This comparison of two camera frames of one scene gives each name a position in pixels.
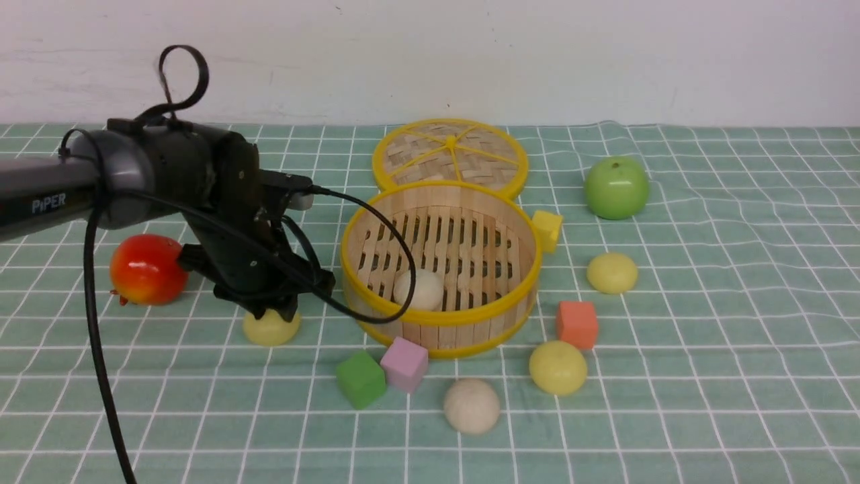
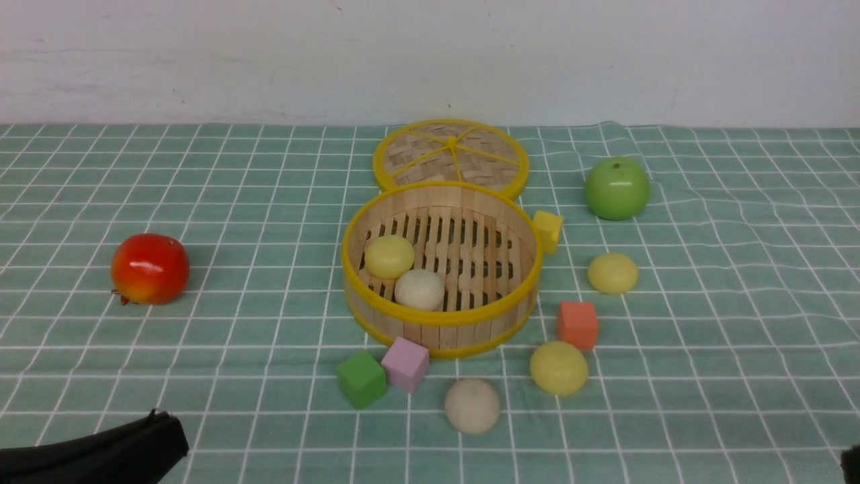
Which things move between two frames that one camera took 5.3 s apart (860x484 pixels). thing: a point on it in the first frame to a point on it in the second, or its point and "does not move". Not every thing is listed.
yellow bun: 612,273 does not move
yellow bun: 557,368 does not move
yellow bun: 272,330 to 389,257
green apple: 616,188 does not move
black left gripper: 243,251 to 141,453
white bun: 428,292 does not move
